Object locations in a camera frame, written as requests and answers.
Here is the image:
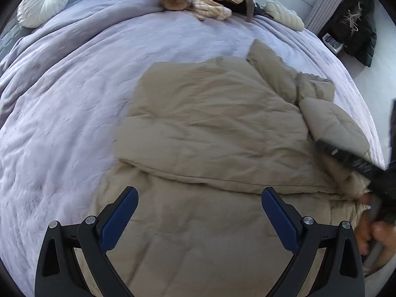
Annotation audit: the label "beige puffer jacket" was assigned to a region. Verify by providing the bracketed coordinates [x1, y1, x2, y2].
[74, 39, 372, 297]

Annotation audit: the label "black hanging jacket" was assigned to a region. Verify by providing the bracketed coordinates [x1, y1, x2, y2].
[328, 0, 378, 67]

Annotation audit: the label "lavender bed blanket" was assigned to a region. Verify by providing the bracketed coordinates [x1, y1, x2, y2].
[0, 0, 387, 297]

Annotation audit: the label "grey curtain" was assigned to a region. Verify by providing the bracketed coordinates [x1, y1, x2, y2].
[305, 0, 363, 36]

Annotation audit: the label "small striped box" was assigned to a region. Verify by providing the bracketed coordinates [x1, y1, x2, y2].
[322, 32, 345, 53]

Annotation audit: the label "person's right forearm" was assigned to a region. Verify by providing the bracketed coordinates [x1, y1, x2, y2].
[361, 244, 396, 285]

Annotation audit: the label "white round pillow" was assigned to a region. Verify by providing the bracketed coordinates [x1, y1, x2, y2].
[17, 0, 71, 28]

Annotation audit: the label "white knit garment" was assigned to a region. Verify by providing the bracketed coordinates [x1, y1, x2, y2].
[264, 0, 305, 32]

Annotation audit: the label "person's right hand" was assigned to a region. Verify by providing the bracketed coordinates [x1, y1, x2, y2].
[355, 191, 396, 255]

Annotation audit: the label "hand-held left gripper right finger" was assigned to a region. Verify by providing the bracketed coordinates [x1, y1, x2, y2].
[261, 186, 366, 297]

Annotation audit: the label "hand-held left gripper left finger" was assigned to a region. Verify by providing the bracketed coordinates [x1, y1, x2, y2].
[35, 186, 139, 297]

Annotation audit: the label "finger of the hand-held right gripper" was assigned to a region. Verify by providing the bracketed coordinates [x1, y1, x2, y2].
[316, 139, 377, 180]

